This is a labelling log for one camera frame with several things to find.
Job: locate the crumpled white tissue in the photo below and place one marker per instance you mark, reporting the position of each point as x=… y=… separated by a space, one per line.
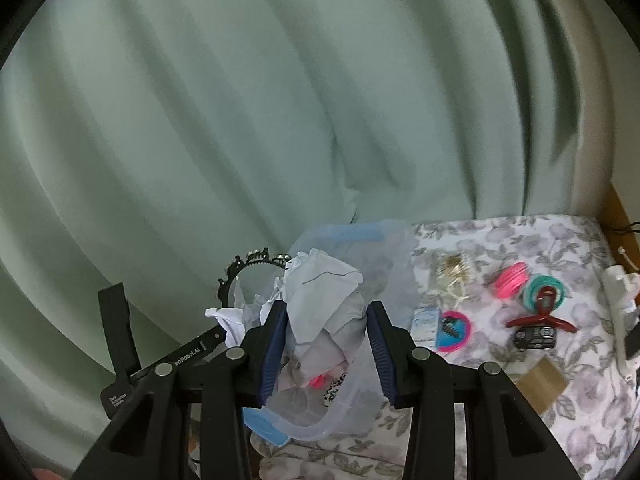
x=227 y=321

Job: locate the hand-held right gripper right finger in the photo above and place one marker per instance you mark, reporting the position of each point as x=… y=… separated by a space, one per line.
x=382 y=355

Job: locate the cotton swab pack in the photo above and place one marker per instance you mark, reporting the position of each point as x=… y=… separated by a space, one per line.
x=425 y=325

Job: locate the black beaded headband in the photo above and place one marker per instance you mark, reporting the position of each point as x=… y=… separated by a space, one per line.
x=250 y=255

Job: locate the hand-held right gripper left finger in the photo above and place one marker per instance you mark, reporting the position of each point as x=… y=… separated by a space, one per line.
x=272 y=355

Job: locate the floral blanket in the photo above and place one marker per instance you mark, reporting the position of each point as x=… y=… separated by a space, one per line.
x=500 y=400

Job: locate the black comb clip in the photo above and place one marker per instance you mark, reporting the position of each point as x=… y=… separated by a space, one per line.
x=452 y=330

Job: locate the translucent plastic bag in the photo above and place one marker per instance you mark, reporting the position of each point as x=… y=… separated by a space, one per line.
x=395 y=270

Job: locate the white paper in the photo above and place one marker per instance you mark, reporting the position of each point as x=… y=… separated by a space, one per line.
x=325 y=285

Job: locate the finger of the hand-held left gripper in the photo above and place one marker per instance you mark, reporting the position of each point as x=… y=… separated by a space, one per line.
x=187 y=354

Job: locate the white plastic object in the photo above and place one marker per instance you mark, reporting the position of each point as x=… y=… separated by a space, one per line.
x=617 y=290

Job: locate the brown cardboard piece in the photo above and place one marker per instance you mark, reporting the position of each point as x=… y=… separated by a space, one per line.
x=542 y=385

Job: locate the green curtain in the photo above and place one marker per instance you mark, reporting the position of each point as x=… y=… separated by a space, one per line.
x=250 y=110

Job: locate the spotted scrunchie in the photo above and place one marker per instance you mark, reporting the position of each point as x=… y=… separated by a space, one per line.
x=334 y=389

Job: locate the wooden furniture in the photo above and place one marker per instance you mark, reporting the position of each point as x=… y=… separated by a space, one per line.
x=617 y=210

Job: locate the red hair claw clip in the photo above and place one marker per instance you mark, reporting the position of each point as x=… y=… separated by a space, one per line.
x=542 y=317

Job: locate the cream hair claw clip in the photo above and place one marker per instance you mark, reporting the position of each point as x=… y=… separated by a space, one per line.
x=454 y=291

